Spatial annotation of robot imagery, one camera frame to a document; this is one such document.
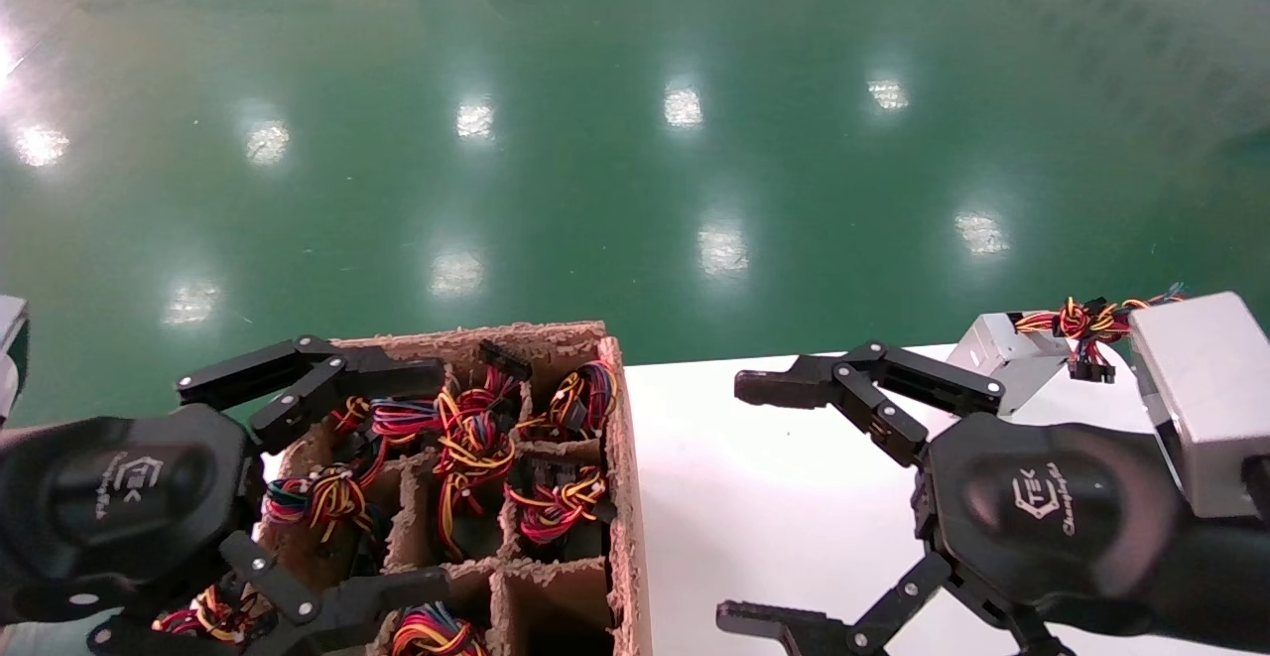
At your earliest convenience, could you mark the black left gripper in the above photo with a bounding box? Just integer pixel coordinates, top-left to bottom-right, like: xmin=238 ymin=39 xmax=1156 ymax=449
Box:
xmin=0 ymin=335 xmax=452 ymax=656

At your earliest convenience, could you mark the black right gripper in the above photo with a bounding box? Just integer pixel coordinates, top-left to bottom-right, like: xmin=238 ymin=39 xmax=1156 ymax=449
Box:
xmin=716 ymin=341 xmax=1270 ymax=656

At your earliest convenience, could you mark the power supply with coloured wires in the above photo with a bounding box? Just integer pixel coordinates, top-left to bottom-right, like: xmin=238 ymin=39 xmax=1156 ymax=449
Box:
xmin=332 ymin=393 xmax=443 ymax=483
xmin=516 ymin=358 xmax=621 ymax=441
xmin=390 ymin=603 xmax=489 ymax=656
xmin=434 ymin=338 xmax=534 ymax=560
xmin=504 ymin=462 xmax=614 ymax=563
xmin=152 ymin=582 xmax=277 ymax=637
xmin=261 ymin=465 xmax=378 ymax=546

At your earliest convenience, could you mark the silver power supply with wires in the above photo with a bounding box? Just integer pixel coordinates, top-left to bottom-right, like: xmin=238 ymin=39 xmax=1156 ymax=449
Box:
xmin=948 ymin=284 xmax=1187 ymax=417

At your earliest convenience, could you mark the cardboard divider box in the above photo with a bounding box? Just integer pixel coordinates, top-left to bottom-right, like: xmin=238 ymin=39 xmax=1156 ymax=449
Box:
xmin=260 ymin=321 xmax=651 ymax=656

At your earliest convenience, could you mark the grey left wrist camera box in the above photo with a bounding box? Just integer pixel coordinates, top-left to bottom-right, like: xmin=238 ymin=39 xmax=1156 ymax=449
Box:
xmin=0 ymin=294 xmax=31 ymax=421

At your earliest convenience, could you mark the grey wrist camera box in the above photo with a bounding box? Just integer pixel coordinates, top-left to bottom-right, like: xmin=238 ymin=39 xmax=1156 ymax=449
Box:
xmin=0 ymin=294 xmax=31 ymax=421
xmin=1128 ymin=291 xmax=1270 ymax=520

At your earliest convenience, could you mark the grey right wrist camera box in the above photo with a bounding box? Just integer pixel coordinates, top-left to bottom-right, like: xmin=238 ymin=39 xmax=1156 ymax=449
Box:
xmin=1128 ymin=291 xmax=1270 ymax=520

